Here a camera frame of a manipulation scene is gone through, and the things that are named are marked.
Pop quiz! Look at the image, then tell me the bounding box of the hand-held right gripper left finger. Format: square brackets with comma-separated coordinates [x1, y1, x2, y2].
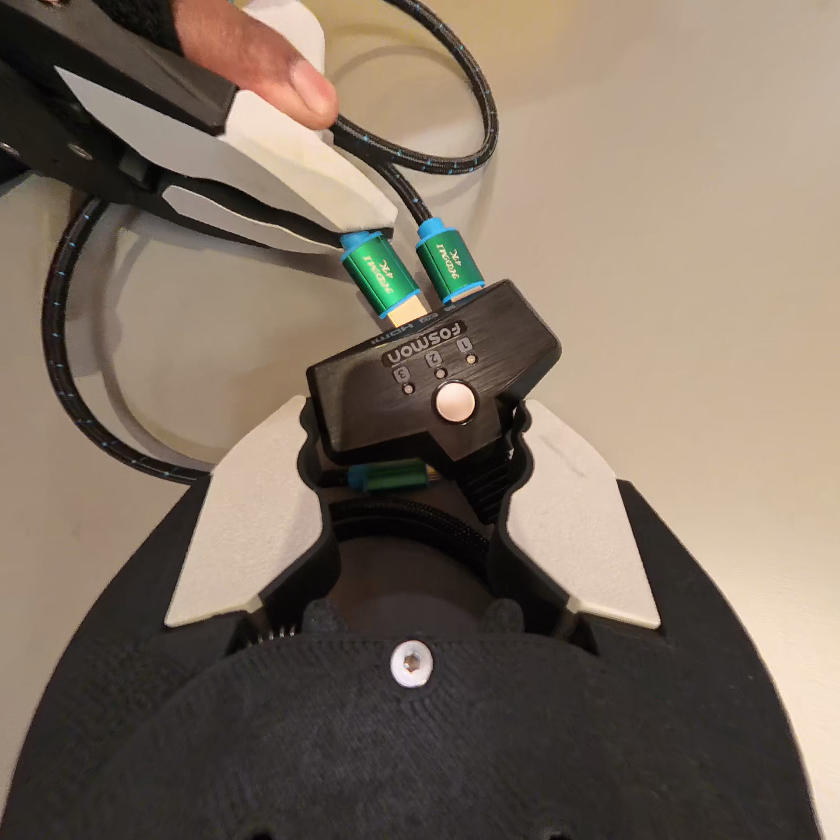
[164, 394, 342, 627]

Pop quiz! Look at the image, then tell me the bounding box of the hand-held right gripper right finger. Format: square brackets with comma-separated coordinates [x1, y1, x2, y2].
[489, 397, 662, 631]

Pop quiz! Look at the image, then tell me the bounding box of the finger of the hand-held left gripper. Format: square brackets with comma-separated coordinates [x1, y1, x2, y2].
[56, 66, 399, 232]
[161, 185, 343, 255]

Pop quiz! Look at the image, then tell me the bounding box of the black braided cable green plug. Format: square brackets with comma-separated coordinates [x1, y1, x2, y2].
[41, 197, 434, 493]
[384, 164, 488, 309]
[328, 0, 500, 329]

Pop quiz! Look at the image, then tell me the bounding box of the black switch box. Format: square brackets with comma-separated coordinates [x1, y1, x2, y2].
[306, 279, 563, 526]

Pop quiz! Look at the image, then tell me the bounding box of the person's left hand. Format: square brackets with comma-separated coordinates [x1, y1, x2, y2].
[98, 0, 340, 130]

